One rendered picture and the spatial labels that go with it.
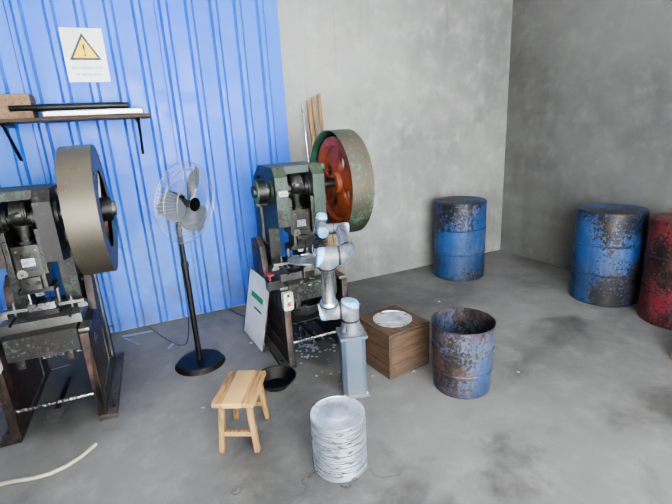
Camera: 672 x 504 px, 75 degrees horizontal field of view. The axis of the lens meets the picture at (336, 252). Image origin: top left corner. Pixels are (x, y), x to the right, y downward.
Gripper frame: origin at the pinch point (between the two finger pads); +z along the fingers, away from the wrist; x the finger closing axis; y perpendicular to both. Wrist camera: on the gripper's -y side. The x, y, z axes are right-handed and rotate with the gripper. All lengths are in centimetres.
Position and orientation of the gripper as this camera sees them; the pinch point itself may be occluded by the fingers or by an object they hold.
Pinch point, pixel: (313, 254)
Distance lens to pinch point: 321.7
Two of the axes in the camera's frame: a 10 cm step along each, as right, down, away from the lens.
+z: -1.4, 7.8, 6.1
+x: -4.6, -6.0, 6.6
